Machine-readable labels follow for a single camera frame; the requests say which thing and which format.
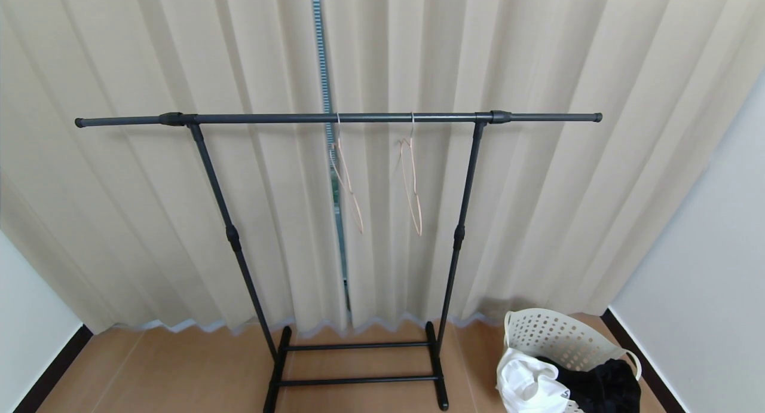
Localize pink clothes hanger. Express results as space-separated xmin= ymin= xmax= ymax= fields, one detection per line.
xmin=330 ymin=114 xmax=365 ymax=235
xmin=399 ymin=112 xmax=424 ymax=237

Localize black shorts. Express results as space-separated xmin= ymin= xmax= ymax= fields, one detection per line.
xmin=535 ymin=357 xmax=642 ymax=413

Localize white garment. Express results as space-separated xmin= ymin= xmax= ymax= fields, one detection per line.
xmin=495 ymin=347 xmax=572 ymax=413

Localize black clothes rack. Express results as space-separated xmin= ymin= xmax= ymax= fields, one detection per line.
xmin=75 ymin=110 xmax=603 ymax=412

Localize white laundry basket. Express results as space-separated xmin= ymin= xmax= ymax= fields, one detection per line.
xmin=503 ymin=308 xmax=643 ymax=413

